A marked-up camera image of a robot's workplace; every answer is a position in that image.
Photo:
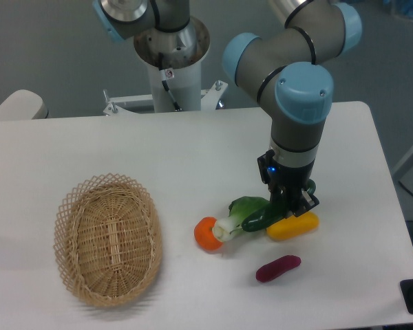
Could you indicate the white chair armrest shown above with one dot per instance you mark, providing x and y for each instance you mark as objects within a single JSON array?
[{"x": 23, "y": 105}]

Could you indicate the yellow mango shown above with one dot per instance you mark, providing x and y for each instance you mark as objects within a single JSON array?
[{"x": 293, "y": 227}]

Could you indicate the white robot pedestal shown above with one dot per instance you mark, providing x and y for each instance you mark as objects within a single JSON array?
[{"x": 173, "y": 59}]

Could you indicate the white metal base frame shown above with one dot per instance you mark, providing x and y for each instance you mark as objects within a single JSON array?
[{"x": 209, "y": 100}]

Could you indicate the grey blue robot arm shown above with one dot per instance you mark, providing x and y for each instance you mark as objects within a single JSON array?
[{"x": 284, "y": 75}]

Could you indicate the purple sweet potato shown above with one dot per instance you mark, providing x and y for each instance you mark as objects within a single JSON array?
[{"x": 276, "y": 268}]

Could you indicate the dark green cucumber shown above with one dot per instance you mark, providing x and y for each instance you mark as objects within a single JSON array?
[{"x": 263, "y": 218}]

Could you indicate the orange round fruit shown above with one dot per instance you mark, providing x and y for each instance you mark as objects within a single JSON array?
[{"x": 203, "y": 234}]

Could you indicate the woven wicker basket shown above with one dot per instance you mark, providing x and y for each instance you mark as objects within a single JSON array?
[{"x": 107, "y": 240}]

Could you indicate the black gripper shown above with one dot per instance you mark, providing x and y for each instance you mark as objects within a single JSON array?
[{"x": 288, "y": 184}]

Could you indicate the green bok choy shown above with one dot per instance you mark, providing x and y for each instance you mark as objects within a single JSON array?
[{"x": 226, "y": 229}]

